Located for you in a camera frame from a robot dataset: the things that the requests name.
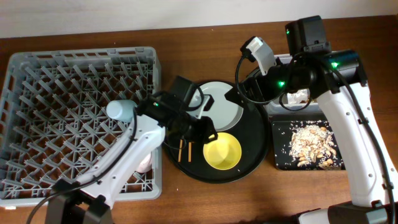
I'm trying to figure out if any white paper napkin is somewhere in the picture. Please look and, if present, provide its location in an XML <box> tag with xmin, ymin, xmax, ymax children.
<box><xmin>287</xmin><ymin>89</ymin><xmax>310</xmax><ymax>105</ymax></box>

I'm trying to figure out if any yellow plastic bowl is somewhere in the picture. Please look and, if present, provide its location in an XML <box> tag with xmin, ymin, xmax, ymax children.
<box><xmin>203</xmin><ymin>133</ymin><xmax>242</xmax><ymax>170</ymax></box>

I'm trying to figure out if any pink plastic cup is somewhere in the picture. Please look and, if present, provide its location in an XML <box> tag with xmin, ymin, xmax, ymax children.
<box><xmin>136</xmin><ymin>153</ymin><xmax>153</xmax><ymax>173</ymax></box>

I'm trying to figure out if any light blue plastic cup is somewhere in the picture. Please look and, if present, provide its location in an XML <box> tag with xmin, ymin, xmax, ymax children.
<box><xmin>106</xmin><ymin>100</ymin><xmax>137</xmax><ymax>123</ymax></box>

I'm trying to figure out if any peanut shells and rice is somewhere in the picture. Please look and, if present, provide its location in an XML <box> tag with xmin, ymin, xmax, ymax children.
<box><xmin>282</xmin><ymin>124</ymin><xmax>338</xmax><ymax>170</ymax></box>

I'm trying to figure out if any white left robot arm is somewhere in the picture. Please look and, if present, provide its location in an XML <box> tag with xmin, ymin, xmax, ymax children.
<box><xmin>45</xmin><ymin>77</ymin><xmax>218</xmax><ymax>223</ymax></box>

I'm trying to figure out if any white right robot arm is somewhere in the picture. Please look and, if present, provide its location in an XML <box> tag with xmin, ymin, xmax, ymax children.
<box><xmin>226</xmin><ymin>16</ymin><xmax>397</xmax><ymax>223</ymax></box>

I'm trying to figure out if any grey dishwasher rack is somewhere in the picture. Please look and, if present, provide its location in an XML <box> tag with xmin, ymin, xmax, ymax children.
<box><xmin>1</xmin><ymin>47</ymin><xmax>161</xmax><ymax>208</ymax></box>

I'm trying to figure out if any pale grey round plate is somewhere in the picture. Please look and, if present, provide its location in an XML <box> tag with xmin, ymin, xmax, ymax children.
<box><xmin>188</xmin><ymin>82</ymin><xmax>243</xmax><ymax>132</ymax></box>

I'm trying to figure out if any round black tray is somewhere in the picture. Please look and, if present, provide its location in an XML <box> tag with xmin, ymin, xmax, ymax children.
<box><xmin>164</xmin><ymin>106</ymin><xmax>271</xmax><ymax>184</ymax></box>

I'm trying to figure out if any black rectangular tray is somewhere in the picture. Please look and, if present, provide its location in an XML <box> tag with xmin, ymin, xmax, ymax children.
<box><xmin>271</xmin><ymin>114</ymin><xmax>345</xmax><ymax>170</ymax></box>

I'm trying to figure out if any clear plastic bin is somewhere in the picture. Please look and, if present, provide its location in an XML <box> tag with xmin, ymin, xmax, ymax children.
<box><xmin>264</xmin><ymin>53</ymin><xmax>321</xmax><ymax>118</ymax></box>

